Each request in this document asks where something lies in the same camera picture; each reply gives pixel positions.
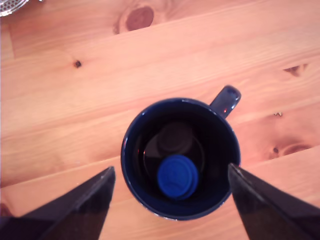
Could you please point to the blue coffee capsule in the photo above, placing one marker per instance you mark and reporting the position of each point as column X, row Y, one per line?
column 177, row 177

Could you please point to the dark brown coffee capsule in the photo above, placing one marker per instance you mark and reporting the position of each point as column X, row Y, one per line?
column 175, row 137

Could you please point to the black ELWOOD mug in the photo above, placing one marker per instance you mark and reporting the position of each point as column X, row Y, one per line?
column 140, row 190

